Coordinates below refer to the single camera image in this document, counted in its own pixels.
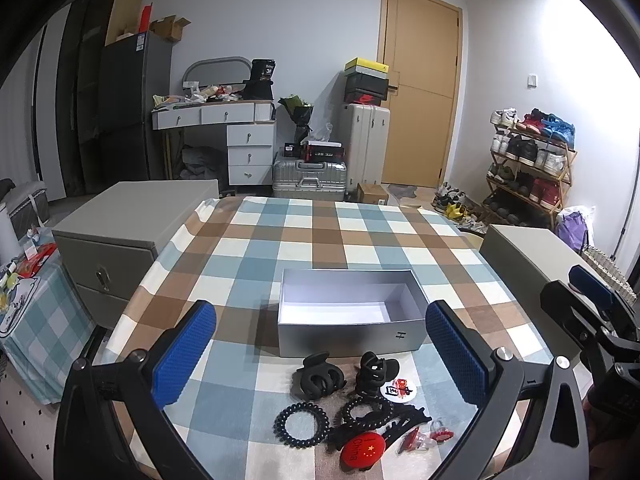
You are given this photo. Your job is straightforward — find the white wall switch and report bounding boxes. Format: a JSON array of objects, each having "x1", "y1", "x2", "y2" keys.
[{"x1": 527, "y1": 74, "x2": 538, "y2": 88}]

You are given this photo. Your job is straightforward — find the silver aluminium suitcase lying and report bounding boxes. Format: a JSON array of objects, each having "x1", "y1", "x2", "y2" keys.
[{"x1": 272, "y1": 153, "x2": 347, "y2": 202}]

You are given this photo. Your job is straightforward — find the long black toothed hair clip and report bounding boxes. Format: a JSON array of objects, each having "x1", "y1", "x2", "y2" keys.
[{"x1": 326, "y1": 398, "x2": 432, "y2": 451}]

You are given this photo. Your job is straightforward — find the open cardboard box on fridge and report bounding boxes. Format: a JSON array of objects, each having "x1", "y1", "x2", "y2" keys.
[{"x1": 150, "y1": 15, "x2": 191, "y2": 42}]

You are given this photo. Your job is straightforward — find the white upright suitcase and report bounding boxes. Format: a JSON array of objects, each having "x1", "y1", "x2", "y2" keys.
[{"x1": 336, "y1": 104, "x2": 390, "y2": 193}]

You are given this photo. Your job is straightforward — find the oval grey mirror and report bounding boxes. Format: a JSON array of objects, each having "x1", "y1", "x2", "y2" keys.
[{"x1": 182, "y1": 56, "x2": 252, "y2": 92}]

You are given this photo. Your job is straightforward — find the black spiral hair tie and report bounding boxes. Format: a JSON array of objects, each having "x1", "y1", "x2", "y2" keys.
[
  {"x1": 272, "y1": 400, "x2": 332, "y2": 449},
  {"x1": 337, "y1": 396, "x2": 388, "y2": 430}
]

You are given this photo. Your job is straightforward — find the grey cabinet on right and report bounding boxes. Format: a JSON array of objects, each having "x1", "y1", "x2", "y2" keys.
[{"x1": 480, "y1": 224, "x2": 596, "y2": 364}]

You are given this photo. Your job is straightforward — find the red clear small hair clips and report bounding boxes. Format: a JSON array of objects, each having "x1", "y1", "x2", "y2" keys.
[{"x1": 399, "y1": 419, "x2": 454, "y2": 453}]

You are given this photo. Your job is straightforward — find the grey nightstand with drawers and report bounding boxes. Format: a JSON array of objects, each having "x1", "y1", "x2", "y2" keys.
[{"x1": 52, "y1": 180, "x2": 219, "y2": 330}]

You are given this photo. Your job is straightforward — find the white desk with drawers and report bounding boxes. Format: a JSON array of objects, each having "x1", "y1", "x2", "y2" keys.
[{"x1": 151, "y1": 100, "x2": 277, "y2": 188}]

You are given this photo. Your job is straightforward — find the large black hair claw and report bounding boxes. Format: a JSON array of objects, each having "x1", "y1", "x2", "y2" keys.
[{"x1": 291, "y1": 351, "x2": 346, "y2": 401}]

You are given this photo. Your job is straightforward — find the white round printed badge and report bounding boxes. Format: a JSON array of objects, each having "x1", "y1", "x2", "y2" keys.
[{"x1": 380, "y1": 377, "x2": 416, "y2": 404}]

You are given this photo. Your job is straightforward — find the wooden shoe rack with shoes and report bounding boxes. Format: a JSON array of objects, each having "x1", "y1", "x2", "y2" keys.
[{"x1": 482, "y1": 108, "x2": 577, "y2": 230}]

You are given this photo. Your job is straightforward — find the red China flag badge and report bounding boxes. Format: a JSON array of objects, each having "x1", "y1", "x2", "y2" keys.
[{"x1": 341, "y1": 431, "x2": 386, "y2": 470}]

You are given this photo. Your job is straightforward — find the dark grey refrigerator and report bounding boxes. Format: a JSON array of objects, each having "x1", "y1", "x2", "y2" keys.
[{"x1": 96, "y1": 32, "x2": 172, "y2": 188}]

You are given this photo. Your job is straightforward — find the black red box on suitcase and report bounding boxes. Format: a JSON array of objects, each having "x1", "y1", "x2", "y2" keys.
[{"x1": 302, "y1": 140, "x2": 344, "y2": 164}]

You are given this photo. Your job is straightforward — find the small brown cardboard box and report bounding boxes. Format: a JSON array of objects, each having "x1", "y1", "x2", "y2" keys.
[{"x1": 357, "y1": 183, "x2": 388, "y2": 205}]

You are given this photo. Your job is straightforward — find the wooden door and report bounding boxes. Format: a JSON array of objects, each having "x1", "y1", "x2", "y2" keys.
[{"x1": 378, "y1": 0, "x2": 462, "y2": 188}]

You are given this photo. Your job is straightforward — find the silver grey open box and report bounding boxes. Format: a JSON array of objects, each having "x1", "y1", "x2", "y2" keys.
[{"x1": 278, "y1": 269, "x2": 428, "y2": 358}]

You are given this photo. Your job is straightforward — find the plaid blue brown tablecloth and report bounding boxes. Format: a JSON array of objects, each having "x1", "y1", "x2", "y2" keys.
[{"x1": 103, "y1": 197, "x2": 551, "y2": 479}]

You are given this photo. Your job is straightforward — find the purple bag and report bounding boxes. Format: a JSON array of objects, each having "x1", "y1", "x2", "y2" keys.
[{"x1": 555, "y1": 210, "x2": 590, "y2": 255}]

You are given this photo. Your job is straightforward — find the stack of shoe boxes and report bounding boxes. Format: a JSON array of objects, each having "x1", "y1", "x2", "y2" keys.
[{"x1": 344, "y1": 58, "x2": 388, "y2": 106}]

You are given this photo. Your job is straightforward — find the black flower bouquet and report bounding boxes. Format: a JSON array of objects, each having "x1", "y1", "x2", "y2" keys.
[{"x1": 279, "y1": 94, "x2": 314, "y2": 145}]

